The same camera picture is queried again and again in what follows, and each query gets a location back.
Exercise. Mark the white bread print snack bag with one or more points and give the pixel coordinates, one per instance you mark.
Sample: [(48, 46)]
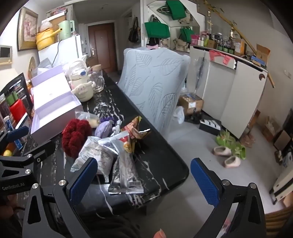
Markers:
[(100, 149)]

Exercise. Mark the brown entrance door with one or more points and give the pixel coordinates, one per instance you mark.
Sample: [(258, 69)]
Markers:
[(102, 46)]

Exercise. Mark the clear glass mug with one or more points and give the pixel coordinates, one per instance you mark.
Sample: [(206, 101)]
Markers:
[(98, 79)]

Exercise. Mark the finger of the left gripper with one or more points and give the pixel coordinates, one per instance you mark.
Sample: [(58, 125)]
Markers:
[(16, 169), (8, 137)]

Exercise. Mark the green felt tote bag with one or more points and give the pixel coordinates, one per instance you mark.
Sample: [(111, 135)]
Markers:
[(156, 29)]

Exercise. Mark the purple embroidered sachet pouch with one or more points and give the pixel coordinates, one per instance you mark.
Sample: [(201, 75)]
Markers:
[(104, 129)]

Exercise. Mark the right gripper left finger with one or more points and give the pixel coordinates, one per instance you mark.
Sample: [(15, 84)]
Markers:
[(50, 210)]

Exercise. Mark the pink slipper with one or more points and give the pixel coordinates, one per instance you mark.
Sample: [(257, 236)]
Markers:
[(232, 162), (222, 151)]

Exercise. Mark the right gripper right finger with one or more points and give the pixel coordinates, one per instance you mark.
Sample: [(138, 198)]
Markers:
[(249, 217)]

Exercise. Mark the red plastic container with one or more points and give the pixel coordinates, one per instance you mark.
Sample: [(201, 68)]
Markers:
[(18, 110)]

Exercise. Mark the clear zip bag with snacks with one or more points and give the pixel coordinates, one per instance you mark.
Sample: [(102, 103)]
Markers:
[(93, 120)]

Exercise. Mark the wall intercom panel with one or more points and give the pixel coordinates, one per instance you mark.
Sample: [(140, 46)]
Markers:
[(5, 54)]

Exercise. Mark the light green electric kettle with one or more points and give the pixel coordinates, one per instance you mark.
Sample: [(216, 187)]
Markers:
[(67, 29)]

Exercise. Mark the black menu stand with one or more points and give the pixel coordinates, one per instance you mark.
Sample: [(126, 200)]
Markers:
[(14, 90)]

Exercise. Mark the white mini fridge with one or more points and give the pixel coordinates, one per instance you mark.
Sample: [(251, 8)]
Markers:
[(62, 52)]

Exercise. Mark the red gold candy packet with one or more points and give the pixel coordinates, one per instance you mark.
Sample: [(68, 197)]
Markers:
[(127, 145)]

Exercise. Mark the cardboard box on floor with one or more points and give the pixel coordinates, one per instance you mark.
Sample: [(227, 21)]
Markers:
[(191, 103)]

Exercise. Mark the gold framed picture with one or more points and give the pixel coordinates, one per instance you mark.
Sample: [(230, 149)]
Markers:
[(27, 29)]

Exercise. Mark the lavender gift box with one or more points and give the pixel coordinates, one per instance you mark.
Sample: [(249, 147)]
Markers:
[(54, 104)]

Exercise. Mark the white cabinet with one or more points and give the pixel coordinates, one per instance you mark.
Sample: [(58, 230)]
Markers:
[(231, 87)]

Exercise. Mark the yellow pot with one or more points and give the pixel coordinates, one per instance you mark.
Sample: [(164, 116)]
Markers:
[(46, 38)]

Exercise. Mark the operator left hand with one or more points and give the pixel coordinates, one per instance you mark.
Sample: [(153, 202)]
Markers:
[(160, 234)]

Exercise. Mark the red knitted yarn ball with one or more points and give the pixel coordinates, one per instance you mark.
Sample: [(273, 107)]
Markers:
[(74, 136)]

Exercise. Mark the green gold cereal packet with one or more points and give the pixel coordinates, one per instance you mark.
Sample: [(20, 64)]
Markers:
[(134, 131)]

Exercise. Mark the cream cartoon dog kettle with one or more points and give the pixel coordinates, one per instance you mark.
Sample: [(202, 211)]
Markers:
[(80, 81)]

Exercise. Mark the silver foil snack packet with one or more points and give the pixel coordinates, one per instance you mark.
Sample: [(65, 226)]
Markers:
[(125, 179)]

